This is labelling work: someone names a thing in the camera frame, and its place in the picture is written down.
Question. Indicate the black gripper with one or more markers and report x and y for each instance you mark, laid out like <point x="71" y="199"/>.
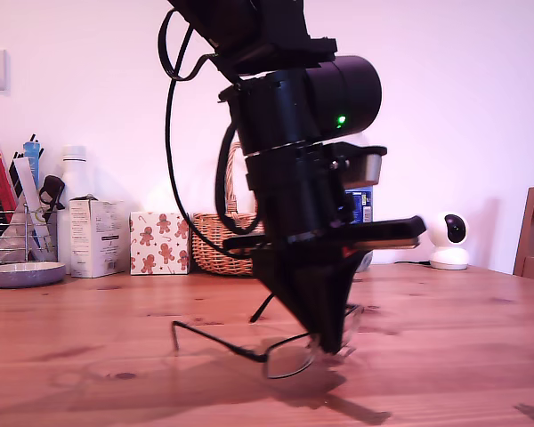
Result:
<point x="293" y="200"/>

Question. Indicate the black thin-framed glasses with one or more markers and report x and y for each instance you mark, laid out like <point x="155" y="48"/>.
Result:
<point x="249" y="354"/>

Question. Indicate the large clear water bottle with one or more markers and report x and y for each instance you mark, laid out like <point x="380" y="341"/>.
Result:
<point x="364" y="204"/>

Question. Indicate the gingerbread print box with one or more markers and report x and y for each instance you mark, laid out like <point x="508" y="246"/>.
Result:
<point x="140" y="258"/>

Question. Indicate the brown wooden chair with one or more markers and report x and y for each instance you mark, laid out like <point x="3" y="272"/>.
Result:
<point x="529" y="262"/>

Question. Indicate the white printed carton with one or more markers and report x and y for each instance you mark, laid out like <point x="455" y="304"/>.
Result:
<point x="93" y="240"/>

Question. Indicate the tall white bottle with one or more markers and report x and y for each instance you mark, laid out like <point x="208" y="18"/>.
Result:
<point x="75" y="178"/>

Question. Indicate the black clip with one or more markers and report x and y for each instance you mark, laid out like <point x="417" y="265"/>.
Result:
<point x="52" y="184"/>

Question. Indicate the grey round dish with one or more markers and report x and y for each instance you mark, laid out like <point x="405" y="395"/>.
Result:
<point x="24" y="276"/>

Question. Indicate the small white round camera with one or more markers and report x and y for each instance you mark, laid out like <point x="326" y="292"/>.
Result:
<point x="445" y="255"/>

